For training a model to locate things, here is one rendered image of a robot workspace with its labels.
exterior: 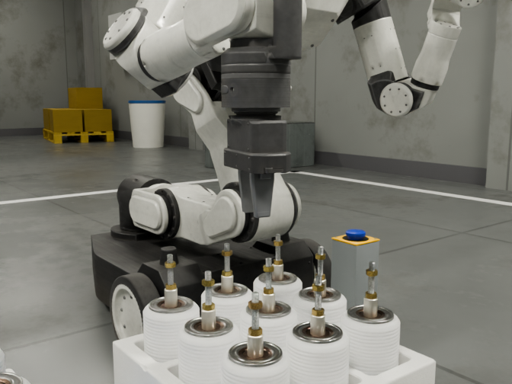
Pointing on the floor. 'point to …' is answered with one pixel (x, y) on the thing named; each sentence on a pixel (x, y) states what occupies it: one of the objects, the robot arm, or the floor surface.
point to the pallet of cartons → (79, 118)
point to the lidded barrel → (147, 123)
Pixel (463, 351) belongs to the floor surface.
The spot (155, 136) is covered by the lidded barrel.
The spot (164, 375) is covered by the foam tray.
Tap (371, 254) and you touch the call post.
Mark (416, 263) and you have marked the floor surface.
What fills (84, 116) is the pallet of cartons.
